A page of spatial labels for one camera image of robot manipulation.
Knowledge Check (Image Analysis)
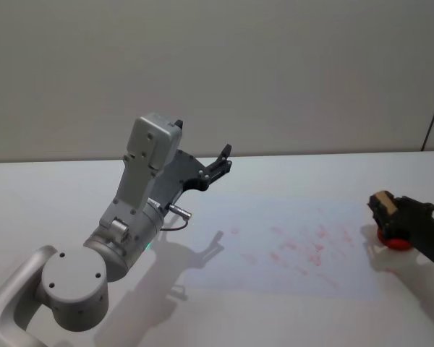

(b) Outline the white sheet with red marks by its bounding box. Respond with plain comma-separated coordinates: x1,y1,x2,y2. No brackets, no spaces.
185,197,383,301

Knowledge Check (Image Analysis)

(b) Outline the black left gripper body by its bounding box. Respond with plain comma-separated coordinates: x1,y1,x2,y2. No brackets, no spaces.
147,147,208,210

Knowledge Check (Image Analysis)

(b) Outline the red round stamp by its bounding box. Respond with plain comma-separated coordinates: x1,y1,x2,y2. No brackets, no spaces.
370,190,412,252

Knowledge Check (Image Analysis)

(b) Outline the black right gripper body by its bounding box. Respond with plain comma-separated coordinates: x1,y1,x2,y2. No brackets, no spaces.
407,209,434,262

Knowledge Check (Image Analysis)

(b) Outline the thin dark cable, silver plug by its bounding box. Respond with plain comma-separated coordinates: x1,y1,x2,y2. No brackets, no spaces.
158,203,193,232

